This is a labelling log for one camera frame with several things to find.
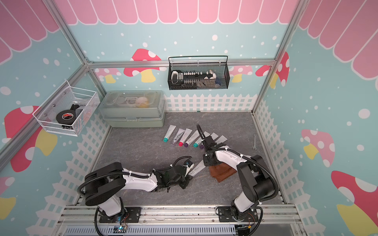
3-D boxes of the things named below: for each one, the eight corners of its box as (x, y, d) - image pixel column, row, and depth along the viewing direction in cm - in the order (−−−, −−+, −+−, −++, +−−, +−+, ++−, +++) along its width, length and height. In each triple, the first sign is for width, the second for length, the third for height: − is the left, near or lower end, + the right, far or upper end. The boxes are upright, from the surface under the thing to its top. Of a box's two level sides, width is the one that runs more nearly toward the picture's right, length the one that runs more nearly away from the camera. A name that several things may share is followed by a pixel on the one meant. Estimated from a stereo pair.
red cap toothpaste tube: (177, 145, 103) (176, 143, 101) (186, 130, 112) (186, 127, 109) (182, 147, 102) (182, 145, 100) (191, 132, 110) (191, 129, 108)
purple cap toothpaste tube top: (183, 145, 103) (183, 143, 101) (197, 132, 110) (197, 129, 108) (186, 148, 102) (186, 146, 99) (200, 134, 109) (200, 131, 107)
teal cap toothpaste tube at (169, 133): (162, 141, 105) (162, 139, 103) (171, 126, 114) (170, 124, 112) (167, 143, 104) (166, 141, 102) (175, 127, 113) (175, 125, 111)
